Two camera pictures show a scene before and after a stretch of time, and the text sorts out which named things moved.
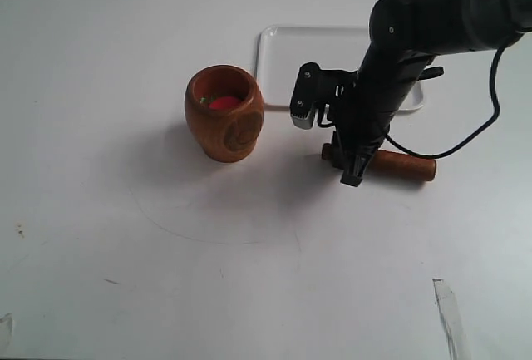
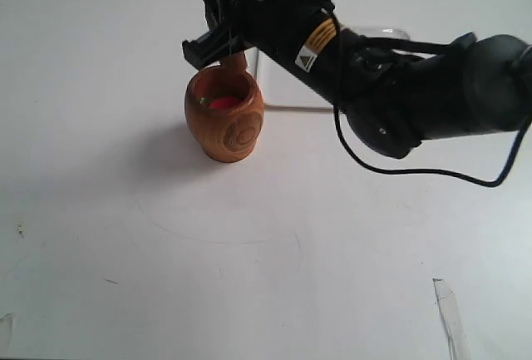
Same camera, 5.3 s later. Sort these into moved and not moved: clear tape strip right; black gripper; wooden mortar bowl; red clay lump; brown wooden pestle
Moved: black gripper; brown wooden pestle
Not moved: red clay lump; wooden mortar bowl; clear tape strip right
